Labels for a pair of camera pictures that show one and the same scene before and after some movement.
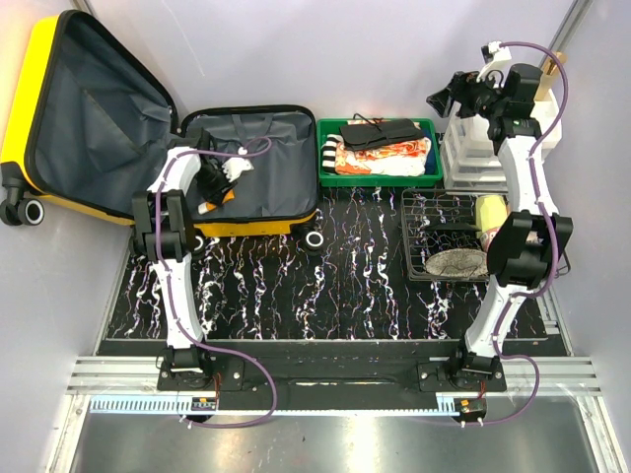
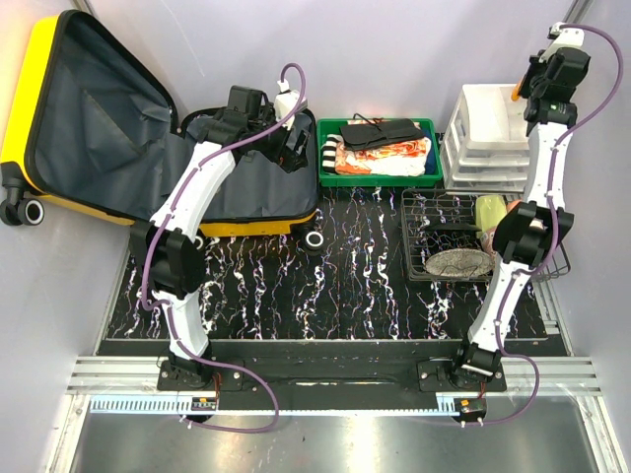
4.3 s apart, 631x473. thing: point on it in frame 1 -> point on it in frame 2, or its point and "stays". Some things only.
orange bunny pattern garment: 342,165 stays
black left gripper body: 213,180 -> 274,148
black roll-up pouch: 367,135 stays
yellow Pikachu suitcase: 86,127 stays
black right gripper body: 477,98 -> 531,83
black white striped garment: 328,148 stays
